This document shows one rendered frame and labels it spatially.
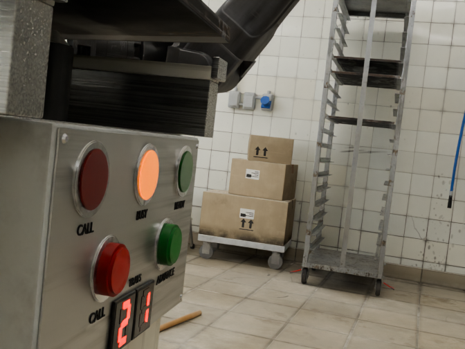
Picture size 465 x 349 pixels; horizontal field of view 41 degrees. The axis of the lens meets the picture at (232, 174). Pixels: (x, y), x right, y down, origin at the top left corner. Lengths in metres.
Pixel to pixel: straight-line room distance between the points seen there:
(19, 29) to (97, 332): 0.18
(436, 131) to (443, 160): 0.20
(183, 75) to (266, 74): 4.16
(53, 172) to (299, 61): 4.38
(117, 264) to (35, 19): 0.15
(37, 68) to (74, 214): 0.08
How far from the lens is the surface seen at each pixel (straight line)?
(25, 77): 0.27
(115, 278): 0.35
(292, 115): 4.61
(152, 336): 0.57
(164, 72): 0.54
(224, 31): 0.58
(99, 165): 0.33
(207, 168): 4.78
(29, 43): 0.27
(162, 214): 0.44
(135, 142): 0.38
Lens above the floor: 0.84
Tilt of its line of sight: 3 degrees down
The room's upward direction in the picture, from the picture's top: 6 degrees clockwise
